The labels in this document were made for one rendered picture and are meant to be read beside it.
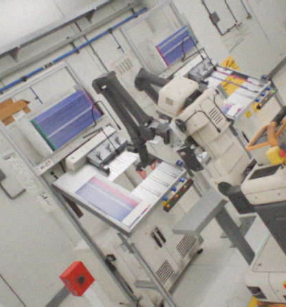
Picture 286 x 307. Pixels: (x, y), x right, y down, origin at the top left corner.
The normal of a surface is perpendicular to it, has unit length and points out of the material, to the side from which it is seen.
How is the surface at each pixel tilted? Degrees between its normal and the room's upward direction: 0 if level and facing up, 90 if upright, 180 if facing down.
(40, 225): 90
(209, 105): 82
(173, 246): 90
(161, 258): 90
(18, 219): 90
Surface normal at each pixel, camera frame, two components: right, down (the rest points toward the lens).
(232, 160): 0.52, -0.35
